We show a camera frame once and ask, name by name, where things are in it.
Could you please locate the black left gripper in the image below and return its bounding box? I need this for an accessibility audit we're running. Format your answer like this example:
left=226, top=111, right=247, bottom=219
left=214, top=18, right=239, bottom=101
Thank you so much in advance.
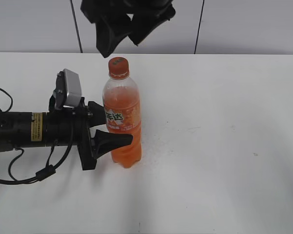
left=44, top=96, right=133, bottom=171

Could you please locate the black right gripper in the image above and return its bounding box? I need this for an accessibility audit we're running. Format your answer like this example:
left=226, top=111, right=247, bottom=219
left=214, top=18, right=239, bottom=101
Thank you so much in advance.
left=80, top=0, right=176, bottom=58

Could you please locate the orange soda plastic bottle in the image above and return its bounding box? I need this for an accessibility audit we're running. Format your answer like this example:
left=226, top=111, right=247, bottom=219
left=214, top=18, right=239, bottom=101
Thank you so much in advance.
left=102, top=73, right=143, bottom=169

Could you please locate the orange bottle cap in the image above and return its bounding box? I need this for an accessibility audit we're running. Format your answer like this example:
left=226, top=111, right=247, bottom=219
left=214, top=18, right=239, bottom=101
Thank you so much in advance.
left=108, top=57, right=130, bottom=79

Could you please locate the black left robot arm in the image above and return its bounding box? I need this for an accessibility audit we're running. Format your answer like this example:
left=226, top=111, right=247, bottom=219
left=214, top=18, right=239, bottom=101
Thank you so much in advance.
left=0, top=98, right=133, bottom=171

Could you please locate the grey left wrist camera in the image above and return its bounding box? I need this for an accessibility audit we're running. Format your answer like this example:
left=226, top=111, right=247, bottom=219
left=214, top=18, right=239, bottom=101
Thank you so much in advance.
left=53, top=69, right=82, bottom=110

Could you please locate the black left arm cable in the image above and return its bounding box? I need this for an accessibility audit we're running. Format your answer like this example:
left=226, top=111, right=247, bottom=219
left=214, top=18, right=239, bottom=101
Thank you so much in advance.
left=0, top=86, right=75, bottom=184

